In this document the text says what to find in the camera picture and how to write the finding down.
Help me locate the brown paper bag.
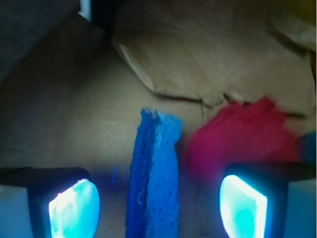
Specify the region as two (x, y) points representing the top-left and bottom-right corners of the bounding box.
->
(0, 0), (316, 238)

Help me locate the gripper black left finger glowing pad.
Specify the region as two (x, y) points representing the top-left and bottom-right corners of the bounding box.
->
(0, 167), (101, 238)

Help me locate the crumpled red paper ball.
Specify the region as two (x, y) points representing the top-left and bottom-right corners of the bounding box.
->
(184, 98), (299, 175)

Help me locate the teal textured ball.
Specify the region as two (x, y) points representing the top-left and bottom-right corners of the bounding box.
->
(299, 132), (317, 164)

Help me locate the blue sponge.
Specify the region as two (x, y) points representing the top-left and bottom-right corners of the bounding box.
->
(125, 109), (183, 238)

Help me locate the white plastic bin lid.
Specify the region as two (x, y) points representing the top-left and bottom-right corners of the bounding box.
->
(78, 0), (92, 22)

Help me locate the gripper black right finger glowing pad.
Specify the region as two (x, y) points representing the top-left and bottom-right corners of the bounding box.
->
(219, 162), (317, 238)

